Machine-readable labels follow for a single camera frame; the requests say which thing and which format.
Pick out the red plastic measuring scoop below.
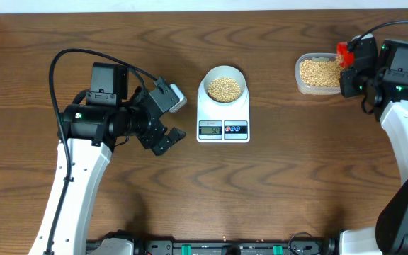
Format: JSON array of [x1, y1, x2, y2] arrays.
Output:
[[336, 42, 355, 68]]

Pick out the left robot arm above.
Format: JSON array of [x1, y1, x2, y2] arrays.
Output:
[[30, 62, 186, 254]]

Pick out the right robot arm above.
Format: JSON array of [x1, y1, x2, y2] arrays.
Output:
[[337, 34, 408, 254]]

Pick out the white digital kitchen scale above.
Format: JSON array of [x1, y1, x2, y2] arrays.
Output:
[[196, 75, 251, 143]]

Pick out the soybeans in bowl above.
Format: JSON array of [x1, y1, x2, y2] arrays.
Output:
[[207, 77, 242, 103]]

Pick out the grey round bowl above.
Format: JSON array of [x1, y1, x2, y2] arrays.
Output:
[[202, 65, 248, 105]]

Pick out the clear plastic container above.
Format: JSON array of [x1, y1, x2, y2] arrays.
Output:
[[295, 53, 343, 96]]

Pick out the soybeans in container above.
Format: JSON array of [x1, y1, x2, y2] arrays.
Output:
[[299, 58, 343, 87]]

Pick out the right black cable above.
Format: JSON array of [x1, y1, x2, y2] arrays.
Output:
[[347, 20, 408, 153]]

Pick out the black cable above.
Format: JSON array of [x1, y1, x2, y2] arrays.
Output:
[[347, 20, 408, 153], [42, 48, 159, 255]]

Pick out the left black cable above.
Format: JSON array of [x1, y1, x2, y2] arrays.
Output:
[[42, 48, 159, 255]]

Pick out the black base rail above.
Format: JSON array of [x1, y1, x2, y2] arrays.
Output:
[[130, 237, 339, 255]]

